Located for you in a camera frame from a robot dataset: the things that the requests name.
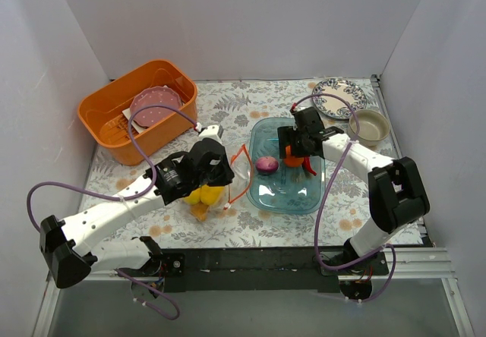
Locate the floral table mat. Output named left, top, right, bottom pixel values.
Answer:
left=71, top=77, right=421, bottom=247

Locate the beige ceramic bowl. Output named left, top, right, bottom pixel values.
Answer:
left=355, top=109, right=390, bottom=147

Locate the white card in bin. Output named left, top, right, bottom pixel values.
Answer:
left=121, top=107, right=141, bottom=133

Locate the blue floral plate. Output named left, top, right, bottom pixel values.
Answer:
left=311, top=77, right=368, bottom=120

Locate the purple onion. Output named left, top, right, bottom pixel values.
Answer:
left=254, top=156, right=279, bottom=175

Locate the clear zip top bag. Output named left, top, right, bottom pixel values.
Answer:
left=187, top=144, right=254, bottom=215

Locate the teal glass tray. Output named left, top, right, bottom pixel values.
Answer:
left=248, top=118, right=326, bottom=214

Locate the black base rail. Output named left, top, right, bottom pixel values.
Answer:
left=122, top=247, right=390, bottom=293

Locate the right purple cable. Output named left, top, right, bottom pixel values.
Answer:
left=291, top=93, right=398, bottom=303

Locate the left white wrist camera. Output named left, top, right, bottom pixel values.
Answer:
left=198, top=124, right=224, bottom=143

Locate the orange fruit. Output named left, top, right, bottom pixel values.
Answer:
left=283, top=146, right=305, bottom=168

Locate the yellow lemon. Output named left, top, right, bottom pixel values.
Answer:
left=183, top=188, right=200, bottom=205

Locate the pink dotted plate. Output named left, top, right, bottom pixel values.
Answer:
left=129, top=86, right=183, bottom=128

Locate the orange plastic bin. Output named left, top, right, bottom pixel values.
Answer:
left=77, top=60, right=197, bottom=165

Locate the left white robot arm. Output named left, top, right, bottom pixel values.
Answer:
left=39, top=137, right=234, bottom=288

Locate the red chili pepper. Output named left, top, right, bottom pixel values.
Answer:
left=302, top=157, right=317, bottom=176

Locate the yellow bell pepper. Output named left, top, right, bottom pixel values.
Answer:
left=200, top=185, right=225, bottom=206

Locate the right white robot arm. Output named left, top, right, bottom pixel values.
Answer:
left=277, top=108, right=431, bottom=275

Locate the orange ginger root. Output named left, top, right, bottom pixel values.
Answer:
left=190, top=203, right=209, bottom=222

